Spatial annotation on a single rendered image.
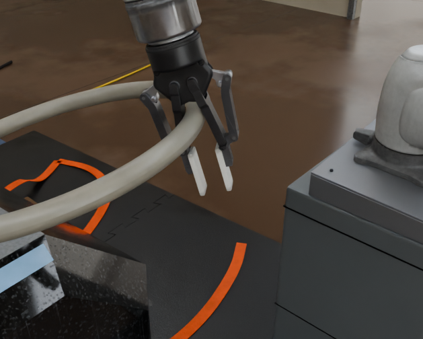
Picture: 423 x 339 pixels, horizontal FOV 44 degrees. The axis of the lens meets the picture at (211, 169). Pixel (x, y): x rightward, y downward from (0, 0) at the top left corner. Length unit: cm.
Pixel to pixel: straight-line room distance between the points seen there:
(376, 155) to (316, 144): 190
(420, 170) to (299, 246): 35
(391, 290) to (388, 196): 23
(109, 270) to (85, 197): 62
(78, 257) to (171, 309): 98
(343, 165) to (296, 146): 186
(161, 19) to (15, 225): 30
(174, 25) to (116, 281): 70
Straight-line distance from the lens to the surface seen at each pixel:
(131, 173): 61
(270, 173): 285
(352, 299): 137
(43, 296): 105
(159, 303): 209
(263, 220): 250
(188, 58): 69
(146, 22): 68
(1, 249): 107
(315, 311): 147
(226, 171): 77
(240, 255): 227
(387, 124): 124
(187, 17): 68
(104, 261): 120
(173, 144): 65
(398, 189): 123
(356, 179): 124
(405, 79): 118
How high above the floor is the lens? 151
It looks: 32 degrees down
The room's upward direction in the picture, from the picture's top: straight up
